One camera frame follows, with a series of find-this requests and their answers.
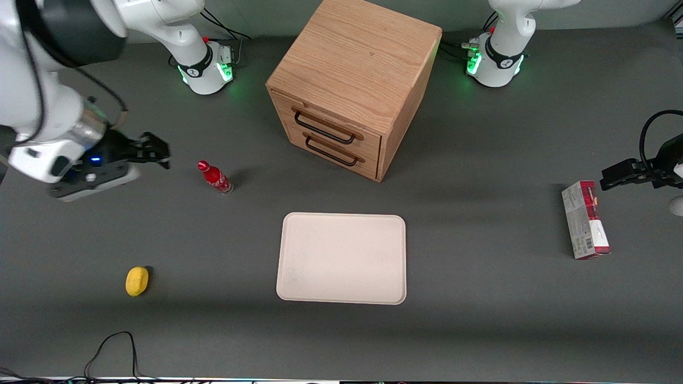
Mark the grey wrist camera mount plate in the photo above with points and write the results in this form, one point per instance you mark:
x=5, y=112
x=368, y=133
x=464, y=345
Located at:
x=101, y=184

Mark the wooden drawer with tall front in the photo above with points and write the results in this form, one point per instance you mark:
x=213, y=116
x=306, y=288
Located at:
x=368, y=145

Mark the wooden two-drawer cabinet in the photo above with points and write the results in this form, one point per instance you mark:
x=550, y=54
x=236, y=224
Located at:
x=352, y=58

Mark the wooden drawer with short front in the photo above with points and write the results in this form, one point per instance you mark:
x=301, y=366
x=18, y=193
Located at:
x=368, y=166

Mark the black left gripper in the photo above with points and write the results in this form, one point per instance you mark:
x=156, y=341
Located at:
x=663, y=161

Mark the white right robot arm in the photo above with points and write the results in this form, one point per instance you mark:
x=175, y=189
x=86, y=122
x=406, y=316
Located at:
x=32, y=106

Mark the yellow lemon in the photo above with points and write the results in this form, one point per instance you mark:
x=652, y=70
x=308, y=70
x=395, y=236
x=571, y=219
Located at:
x=136, y=281

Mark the red and grey carton box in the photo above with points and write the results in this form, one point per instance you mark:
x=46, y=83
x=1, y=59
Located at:
x=584, y=221

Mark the red cola bottle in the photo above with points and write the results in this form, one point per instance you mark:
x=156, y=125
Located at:
x=216, y=178

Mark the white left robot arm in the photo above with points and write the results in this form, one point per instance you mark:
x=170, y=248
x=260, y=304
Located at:
x=504, y=48

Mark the beige plastic tray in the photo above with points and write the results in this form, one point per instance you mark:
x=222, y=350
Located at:
x=341, y=258

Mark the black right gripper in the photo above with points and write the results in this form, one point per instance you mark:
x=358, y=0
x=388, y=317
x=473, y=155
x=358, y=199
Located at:
x=115, y=148

